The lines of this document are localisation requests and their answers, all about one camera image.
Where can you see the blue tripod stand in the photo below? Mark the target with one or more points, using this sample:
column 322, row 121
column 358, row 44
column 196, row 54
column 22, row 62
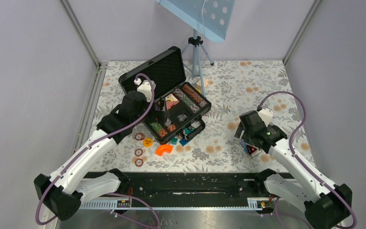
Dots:
column 197, row 65

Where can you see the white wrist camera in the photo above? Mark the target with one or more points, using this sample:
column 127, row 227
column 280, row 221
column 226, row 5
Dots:
column 145, row 87
column 266, row 115

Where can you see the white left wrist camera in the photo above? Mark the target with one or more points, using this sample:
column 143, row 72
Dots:
column 145, row 87

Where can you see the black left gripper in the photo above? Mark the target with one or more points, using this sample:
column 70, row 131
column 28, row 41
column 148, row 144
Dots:
column 159, row 116

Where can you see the teal triangular toy block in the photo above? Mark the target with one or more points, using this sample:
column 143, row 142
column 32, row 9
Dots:
column 174, row 141

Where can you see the green chip row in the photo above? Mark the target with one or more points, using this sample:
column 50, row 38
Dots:
column 157, row 127

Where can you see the blue perforated board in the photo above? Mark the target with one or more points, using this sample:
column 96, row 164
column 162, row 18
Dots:
column 211, row 18

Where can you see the red poker chip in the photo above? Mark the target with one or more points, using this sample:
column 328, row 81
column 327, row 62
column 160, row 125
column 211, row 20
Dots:
column 139, row 136
column 139, row 162
column 138, row 152

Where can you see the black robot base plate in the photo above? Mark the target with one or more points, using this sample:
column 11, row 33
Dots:
column 190, row 190

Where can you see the blue toy brick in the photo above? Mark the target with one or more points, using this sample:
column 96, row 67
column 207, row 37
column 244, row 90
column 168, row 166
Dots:
column 184, row 142

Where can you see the key in plastic bag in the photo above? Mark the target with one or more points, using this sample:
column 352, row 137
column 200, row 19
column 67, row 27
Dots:
column 181, row 117

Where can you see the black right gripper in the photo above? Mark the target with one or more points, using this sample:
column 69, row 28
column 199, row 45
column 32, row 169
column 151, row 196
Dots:
column 239, row 130

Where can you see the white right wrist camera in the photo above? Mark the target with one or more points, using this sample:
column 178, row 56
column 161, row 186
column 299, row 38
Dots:
column 266, row 115

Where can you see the black poker set case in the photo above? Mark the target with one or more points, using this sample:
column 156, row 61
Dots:
column 167, row 71

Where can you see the blue card deck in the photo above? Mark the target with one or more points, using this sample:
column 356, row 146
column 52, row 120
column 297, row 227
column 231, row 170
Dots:
column 243, row 146

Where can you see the orange curved toy block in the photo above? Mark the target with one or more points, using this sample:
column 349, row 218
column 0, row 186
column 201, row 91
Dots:
column 164, row 149

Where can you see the yellow big blind button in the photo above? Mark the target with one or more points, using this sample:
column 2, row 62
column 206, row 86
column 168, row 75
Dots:
column 147, row 142

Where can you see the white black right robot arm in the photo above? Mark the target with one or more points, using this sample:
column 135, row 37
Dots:
column 324, row 203

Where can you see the black all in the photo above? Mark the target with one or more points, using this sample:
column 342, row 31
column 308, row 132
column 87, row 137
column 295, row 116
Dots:
column 251, row 150

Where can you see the orange blue chip row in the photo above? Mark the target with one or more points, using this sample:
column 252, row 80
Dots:
column 194, row 95

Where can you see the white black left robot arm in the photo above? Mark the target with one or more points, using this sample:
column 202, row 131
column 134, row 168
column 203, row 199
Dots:
column 65, row 189

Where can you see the red yellow chip row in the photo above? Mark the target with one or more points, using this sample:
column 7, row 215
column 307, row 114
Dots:
column 165, row 131

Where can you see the floral table mat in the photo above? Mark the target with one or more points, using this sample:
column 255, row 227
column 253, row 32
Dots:
column 233, row 88

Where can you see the red card deck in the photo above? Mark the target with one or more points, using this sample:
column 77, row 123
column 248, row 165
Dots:
column 170, row 101

